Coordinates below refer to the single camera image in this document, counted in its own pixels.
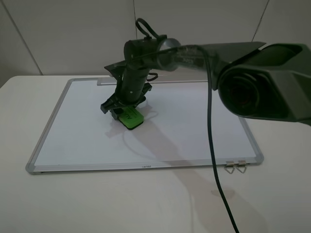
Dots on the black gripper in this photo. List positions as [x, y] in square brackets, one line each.
[115, 102]

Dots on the green whiteboard eraser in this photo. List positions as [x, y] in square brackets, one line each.
[131, 118]

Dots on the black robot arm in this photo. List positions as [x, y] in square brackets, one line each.
[253, 80]

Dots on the aluminium framed whiteboard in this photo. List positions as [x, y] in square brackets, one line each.
[80, 137]

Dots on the left metal binder clip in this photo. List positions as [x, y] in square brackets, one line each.
[229, 167]

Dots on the clear tape piece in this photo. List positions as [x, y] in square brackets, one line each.
[227, 193]

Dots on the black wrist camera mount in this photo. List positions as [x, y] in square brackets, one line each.
[116, 70]

